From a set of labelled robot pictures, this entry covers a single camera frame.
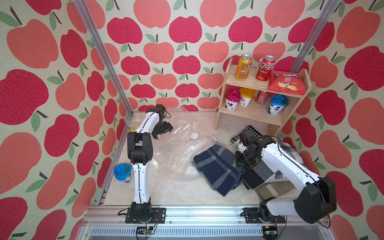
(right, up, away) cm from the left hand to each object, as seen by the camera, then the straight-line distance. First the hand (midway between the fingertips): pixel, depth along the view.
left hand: (167, 134), depth 100 cm
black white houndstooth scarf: (+60, +4, +4) cm, 61 cm away
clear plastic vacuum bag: (+6, -10, -13) cm, 17 cm away
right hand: (+42, -17, -20) cm, 49 cm away
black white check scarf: (+51, -21, -21) cm, 59 cm away
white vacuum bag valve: (+18, -1, +2) cm, 18 cm away
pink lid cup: (+41, +22, -14) cm, 49 cm away
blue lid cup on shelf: (+66, +20, -16) cm, 71 cm away
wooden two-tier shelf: (+59, +14, -7) cm, 61 cm away
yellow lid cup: (+50, +25, -12) cm, 57 cm away
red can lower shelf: (+61, +24, -8) cm, 66 cm away
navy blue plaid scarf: (+32, -18, -11) cm, 38 cm away
